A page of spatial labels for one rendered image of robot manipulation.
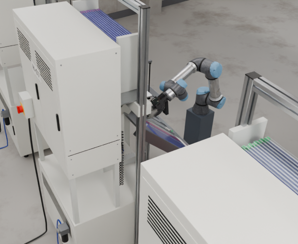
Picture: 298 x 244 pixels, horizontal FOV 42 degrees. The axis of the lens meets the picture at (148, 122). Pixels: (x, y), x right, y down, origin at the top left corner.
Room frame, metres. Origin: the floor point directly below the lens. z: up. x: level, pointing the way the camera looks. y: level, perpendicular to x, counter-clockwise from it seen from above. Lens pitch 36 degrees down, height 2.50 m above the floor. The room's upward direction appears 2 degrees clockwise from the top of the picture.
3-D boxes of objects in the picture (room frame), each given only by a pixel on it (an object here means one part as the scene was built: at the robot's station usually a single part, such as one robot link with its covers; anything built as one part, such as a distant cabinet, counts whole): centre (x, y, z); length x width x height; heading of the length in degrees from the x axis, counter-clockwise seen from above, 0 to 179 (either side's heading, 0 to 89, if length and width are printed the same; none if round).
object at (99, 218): (1.98, 0.33, 0.31); 0.70 x 0.65 x 0.62; 32
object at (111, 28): (2.10, 0.25, 1.52); 0.51 x 0.13 x 0.27; 32
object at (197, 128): (2.92, -0.46, 0.28); 0.18 x 0.18 x 0.55; 41
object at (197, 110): (2.92, -0.46, 0.60); 0.15 x 0.15 x 0.10
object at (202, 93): (2.92, -0.47, 0.72); 0.13 x 0.12 x 0.14; 53
